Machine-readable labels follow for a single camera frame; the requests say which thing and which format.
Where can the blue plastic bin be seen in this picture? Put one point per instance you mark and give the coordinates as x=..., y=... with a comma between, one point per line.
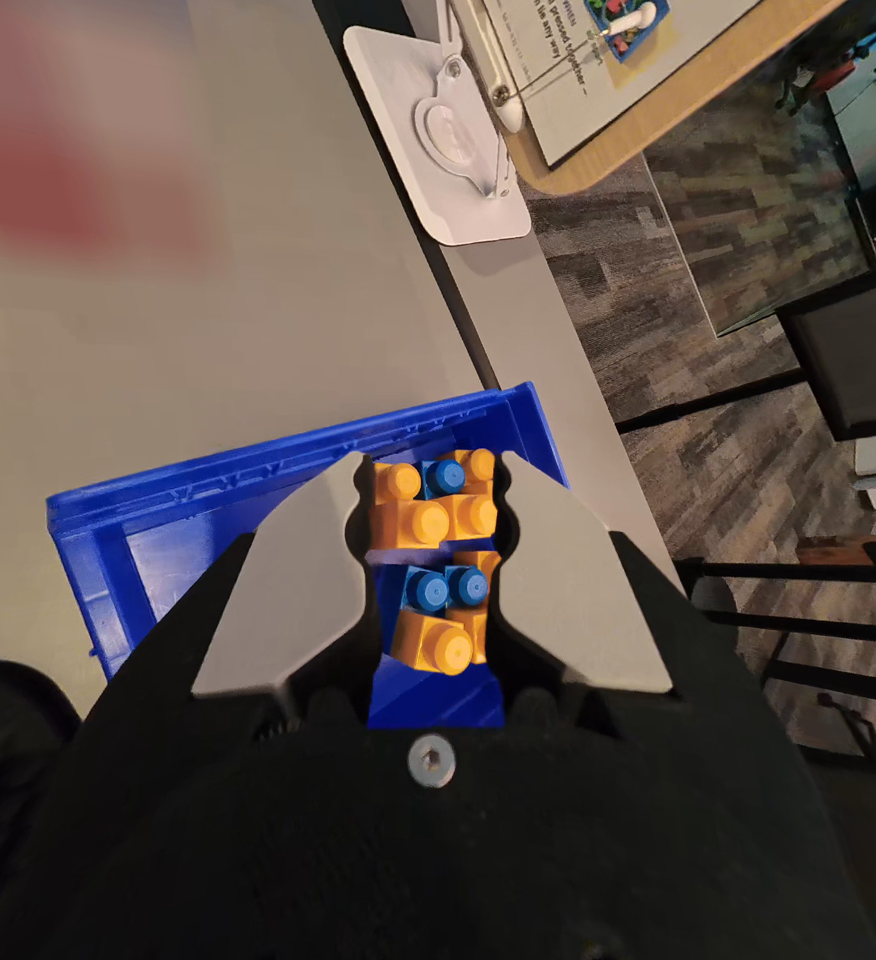
x=183, y=540

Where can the white stand base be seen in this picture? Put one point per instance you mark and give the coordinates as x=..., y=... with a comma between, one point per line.
x=385, y=90

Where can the wooden instruction board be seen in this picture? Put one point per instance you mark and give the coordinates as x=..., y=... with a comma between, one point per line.
x=573, y=90

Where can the brown wooden plank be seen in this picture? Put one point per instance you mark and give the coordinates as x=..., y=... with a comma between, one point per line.
x=835, y=551

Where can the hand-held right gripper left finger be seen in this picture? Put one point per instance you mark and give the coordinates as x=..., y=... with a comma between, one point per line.
x=280, y=600

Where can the black office chair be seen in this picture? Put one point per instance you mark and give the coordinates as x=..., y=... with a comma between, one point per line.
x=872, y=825

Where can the black easel with grey board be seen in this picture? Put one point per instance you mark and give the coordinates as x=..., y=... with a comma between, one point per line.
x=857, y=360
x=782, y=570

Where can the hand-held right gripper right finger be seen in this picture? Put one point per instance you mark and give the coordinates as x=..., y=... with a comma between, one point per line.
x=580, y=600

